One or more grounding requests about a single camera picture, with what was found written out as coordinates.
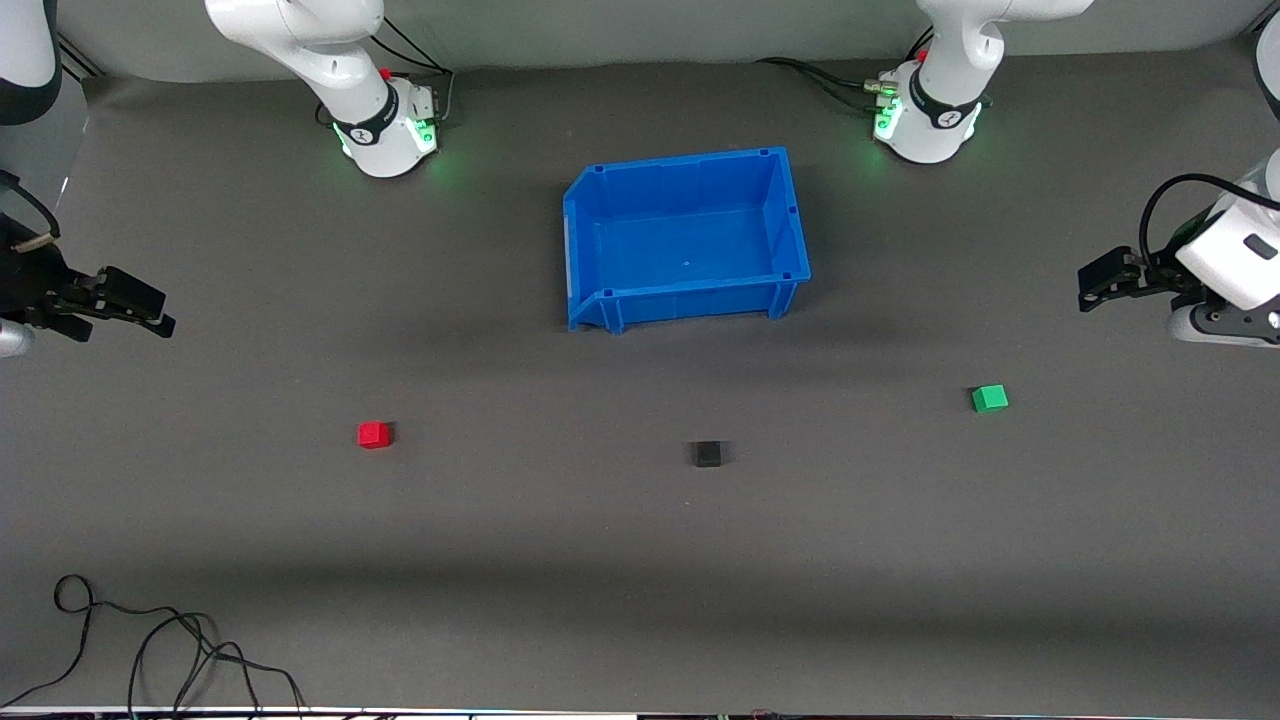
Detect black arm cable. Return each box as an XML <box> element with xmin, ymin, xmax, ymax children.
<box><xmin>1139</xmin><ymin>173</ymin><xmax>1280</xmax><ymax>263</ymax></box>
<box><xmin>0</xmin><ymin>169</ymin><xmax>63</xmax><ymax>243</ymax></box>

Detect black left arm base cables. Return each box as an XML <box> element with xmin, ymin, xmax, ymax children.
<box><xmin>754</xmin><ymin>28</ymin><xmax>935</xmax><ymax>113</ymax></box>

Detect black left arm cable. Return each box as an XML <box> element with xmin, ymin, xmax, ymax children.
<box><xmin>1139</xmin><ymin>173</ymin><xmax>1280</xmax><ymax>263</ymax></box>

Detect black tangled floor cable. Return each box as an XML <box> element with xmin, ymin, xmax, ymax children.
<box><xmin>127</xmin><ymin>610</ymin><xmax>307</xmax><ymax>717</ymax></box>

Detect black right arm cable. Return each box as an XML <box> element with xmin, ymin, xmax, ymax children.
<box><xmin>0</xmin><ymin>169</ymin><xmax>63</xmax><ymax>243</ymax></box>

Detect black looped floor cable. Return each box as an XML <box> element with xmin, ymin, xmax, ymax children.
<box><xmin>0</xmin><ymin>574</ymin><xmax>131</xmax><ymax>707</ymax></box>

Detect aluminium frame rail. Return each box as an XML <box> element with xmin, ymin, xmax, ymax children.
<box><xmin>55</xmin><ymin>30</ymin><xmax>105</xmax><ymax>81</ymax></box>

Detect black arm base cables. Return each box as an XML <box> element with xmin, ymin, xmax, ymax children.
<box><xmin>754</xmin><ymin>28</ymin><xmax>935</xmax><ymax>113</ymax></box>
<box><xmin>370</xmin><ymin>15</ymin><xmax>457</xmax><ymax>127</ymax></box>

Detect black right arm base cables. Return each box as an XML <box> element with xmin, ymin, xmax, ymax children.
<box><xmin>370</xmin><ymin>15</ymin><xmax>457</xmax><ymax>127</ymax></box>

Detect blue plastic storage bin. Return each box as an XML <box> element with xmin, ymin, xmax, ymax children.
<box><xmin>562</xmin><ymin>147</ymin><xmax>812</xmax><ymax>334</ymax></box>

